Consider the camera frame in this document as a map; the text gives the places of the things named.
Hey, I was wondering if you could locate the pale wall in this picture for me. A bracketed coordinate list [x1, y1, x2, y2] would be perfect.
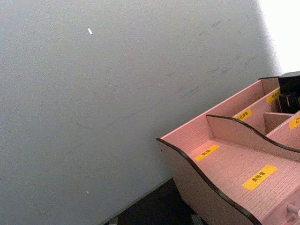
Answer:
[0, 0, 300, 225]

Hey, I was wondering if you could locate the black object in organizer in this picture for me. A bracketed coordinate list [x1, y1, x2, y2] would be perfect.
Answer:
[270, 71, 300, 114]

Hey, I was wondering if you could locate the black table cloth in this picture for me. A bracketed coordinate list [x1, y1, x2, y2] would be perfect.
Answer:
[100, 177, 204, 225]

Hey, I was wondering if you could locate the pink wooden desk organizer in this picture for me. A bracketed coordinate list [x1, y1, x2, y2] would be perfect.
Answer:
[156, 75, 300, 225]

